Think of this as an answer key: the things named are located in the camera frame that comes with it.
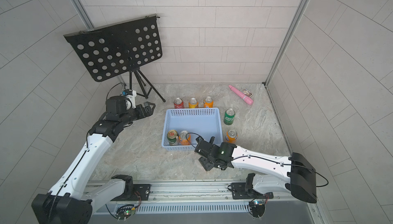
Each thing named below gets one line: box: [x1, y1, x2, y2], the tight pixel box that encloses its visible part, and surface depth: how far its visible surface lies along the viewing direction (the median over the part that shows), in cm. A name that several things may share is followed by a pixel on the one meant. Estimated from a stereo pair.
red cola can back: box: [173, 97, 185, 109], surface depth 96 cm
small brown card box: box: [239, 87, 254, 98], surface depth 114 cm
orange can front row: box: [179, 129, 192, 146], surface depth 81 cm
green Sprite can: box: [223, 108, 236, 126], surface depth 91 cm
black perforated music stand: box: [63, 15, 166, 103], surface depth 76 cm
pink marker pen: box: [228, 84, 254, 106], surface depth 109 cm
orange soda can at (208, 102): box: [203, 96, 214, 108], surface depth 96 cm
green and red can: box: [166, 128, 178, 146], surface depth 81 cm
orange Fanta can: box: [225, 128, 239, 143], surface depth 82 cm
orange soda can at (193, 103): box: [188, 97, 200, 109], surface depth 96 cm
